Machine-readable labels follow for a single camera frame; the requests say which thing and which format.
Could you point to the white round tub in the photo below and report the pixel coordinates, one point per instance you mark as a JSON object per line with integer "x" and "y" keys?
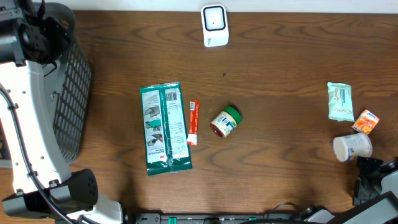
{"x": 348, "y": 148}

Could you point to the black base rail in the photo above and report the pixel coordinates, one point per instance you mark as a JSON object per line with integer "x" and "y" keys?
{"x": 157, "y": 218}

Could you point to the grey plastic shopping basket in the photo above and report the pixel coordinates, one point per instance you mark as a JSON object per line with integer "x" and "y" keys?
{"x": 42, "y": 33}

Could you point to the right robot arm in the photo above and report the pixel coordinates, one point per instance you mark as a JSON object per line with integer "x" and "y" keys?
{"x": 374, "y": 197}

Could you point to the white barcode scanner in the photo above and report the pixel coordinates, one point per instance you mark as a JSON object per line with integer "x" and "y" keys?
{"x": 215, "y": 25}

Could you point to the green lid jar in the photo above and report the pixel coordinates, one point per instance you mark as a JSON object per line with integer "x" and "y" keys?
{"x": 226, "y": 121}

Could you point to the green white wipes pack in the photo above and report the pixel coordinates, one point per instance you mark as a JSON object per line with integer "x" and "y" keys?
{"x": 340, "y": 102}

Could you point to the red snack package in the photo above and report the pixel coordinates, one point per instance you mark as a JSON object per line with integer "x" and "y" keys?
{"x": 192, "y": 138}

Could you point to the orange Kleenex tissue pack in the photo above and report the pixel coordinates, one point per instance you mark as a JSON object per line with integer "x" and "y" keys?
{"x": 365, "y": 122}

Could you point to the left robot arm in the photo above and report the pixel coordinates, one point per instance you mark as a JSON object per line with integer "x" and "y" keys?
{"x": 44, "y": 185}

